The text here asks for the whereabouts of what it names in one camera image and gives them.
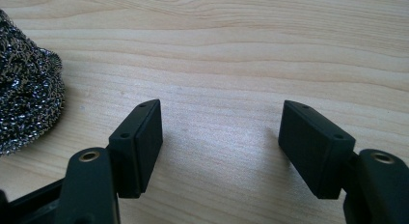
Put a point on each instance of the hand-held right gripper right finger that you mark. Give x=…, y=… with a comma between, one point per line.
x=316, y=150

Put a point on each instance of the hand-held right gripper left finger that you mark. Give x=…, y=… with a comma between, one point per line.
x=138, y=146

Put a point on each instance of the steel wool scouring pad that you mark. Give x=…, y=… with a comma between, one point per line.
x=27, y=89

